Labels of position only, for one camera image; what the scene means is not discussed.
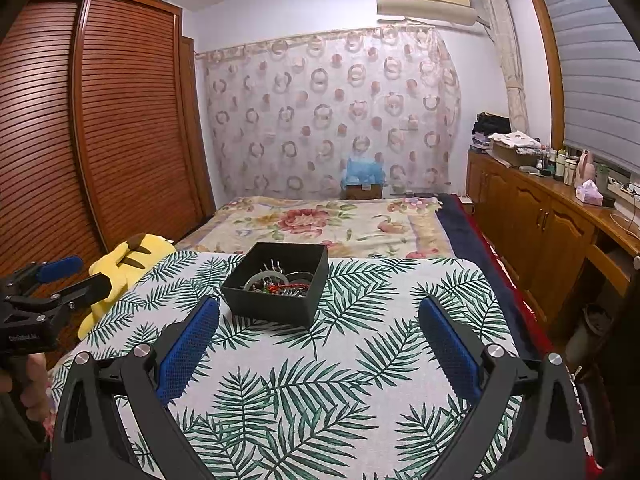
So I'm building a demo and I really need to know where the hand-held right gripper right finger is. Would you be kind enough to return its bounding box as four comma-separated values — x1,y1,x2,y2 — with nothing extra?
417,296,586,480

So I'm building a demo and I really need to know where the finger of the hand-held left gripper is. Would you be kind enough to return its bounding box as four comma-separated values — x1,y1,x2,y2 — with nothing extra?
4,256,85,295
47,272,113,313

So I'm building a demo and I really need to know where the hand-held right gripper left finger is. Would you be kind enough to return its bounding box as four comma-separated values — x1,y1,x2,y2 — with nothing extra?
52,295,221,480

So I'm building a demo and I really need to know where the black cardboard box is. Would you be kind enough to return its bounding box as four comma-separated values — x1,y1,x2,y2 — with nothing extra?
221,241,330,329

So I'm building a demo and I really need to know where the pale green jade bangle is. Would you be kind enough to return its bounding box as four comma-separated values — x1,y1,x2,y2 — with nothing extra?
244,269,289,292

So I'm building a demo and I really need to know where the red braided cord bracelet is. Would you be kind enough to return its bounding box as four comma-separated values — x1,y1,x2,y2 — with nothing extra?
267,282,311,297

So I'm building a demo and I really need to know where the person's left hand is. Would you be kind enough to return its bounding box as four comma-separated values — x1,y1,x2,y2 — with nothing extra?
0,352,51,423

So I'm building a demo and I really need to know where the yellow plush toy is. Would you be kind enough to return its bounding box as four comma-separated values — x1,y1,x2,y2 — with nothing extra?
77,232,177,341

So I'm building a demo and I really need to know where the dark blue blanket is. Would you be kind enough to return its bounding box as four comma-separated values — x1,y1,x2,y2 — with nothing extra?
435,194,531,351

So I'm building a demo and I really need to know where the green leaf print cloth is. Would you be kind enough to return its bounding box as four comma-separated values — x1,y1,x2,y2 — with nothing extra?
47,250,526,480

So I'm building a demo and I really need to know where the grey trash bin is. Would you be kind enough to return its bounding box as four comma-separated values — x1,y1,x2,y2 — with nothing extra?
565,302,616,356

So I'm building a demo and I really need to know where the wooden cabinet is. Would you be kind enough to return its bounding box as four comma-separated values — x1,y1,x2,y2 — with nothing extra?
465,150,640,331

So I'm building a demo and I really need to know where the brown slatted wardrobe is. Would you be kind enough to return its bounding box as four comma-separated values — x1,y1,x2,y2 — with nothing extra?
0,0,216,301

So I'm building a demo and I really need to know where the small cardboard box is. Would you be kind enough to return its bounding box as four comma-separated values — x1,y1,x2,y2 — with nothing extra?
342,183,385,201

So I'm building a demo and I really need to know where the blue plastic bag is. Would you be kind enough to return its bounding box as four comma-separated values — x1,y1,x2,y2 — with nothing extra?
342,155,388,187

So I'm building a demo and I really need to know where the pink tissue pack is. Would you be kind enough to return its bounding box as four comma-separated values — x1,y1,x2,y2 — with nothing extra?
575,180,605,206

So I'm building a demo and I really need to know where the cardboard box with white cloth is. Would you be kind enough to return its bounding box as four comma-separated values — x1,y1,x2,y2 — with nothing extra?
487,130,543,168

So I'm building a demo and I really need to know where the group of small bottles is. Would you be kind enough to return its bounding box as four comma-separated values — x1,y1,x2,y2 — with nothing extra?
537,145,581,186

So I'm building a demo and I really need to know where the pile of dark clothes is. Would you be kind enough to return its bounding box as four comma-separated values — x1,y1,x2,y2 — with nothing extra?
472,111,512,148

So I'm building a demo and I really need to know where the pink rabbit figure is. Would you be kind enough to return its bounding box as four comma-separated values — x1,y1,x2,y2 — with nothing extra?
575,152,597,186

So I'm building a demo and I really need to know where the beige side curtain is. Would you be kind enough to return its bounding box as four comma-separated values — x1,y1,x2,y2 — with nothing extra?
475,0,531,133

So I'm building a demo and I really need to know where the grey window blind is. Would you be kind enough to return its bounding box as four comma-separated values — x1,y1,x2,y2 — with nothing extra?
532,0,640,163

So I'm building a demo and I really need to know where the sheer ring pattern curtain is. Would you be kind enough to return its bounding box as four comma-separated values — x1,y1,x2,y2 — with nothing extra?
200,25,461,201

